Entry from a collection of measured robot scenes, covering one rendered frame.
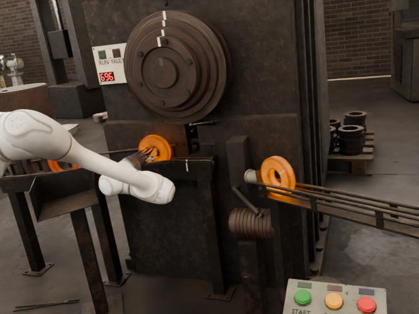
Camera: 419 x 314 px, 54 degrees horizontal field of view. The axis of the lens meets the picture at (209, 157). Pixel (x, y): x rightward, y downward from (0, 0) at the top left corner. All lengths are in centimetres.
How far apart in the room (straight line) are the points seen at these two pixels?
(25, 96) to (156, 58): 286
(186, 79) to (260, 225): 65
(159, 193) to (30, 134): 60
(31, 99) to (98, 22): 246
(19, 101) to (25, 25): 618
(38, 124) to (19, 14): 949
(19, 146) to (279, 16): 111
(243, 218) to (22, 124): 95
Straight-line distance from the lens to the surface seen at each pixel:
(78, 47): 712
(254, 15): 178
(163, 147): 189
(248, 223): 168
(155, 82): 169
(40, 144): 114
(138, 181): 146
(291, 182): 151
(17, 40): 1072
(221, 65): 167
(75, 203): 193
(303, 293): 112
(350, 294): 112
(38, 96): 448
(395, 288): 220
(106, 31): 207
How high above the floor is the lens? 129
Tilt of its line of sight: 18 degrees down
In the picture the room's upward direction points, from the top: 8 degrees counter-clockwise
